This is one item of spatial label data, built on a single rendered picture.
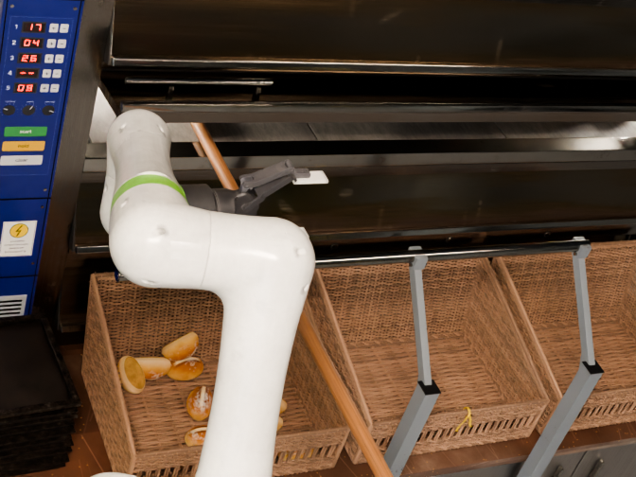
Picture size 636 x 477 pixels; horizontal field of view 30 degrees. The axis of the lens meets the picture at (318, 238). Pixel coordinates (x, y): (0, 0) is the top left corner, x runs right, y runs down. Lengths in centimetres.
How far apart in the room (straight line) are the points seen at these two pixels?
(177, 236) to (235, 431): 29
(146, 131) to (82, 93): 66
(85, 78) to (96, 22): 14
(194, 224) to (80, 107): 106
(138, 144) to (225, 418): 48
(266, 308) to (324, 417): 141
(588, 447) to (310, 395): 82
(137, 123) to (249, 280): 46
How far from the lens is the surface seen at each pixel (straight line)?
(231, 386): 166
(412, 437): 285
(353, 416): 226
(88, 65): 256
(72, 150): 269
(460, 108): 282
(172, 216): 160
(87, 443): 290
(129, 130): 196
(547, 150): 331
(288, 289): 162
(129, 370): 298
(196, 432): 290
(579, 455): 344
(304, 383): 309
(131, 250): 159
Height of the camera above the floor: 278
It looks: 37 degrees down
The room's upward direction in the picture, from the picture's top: 20 degrees clockwise
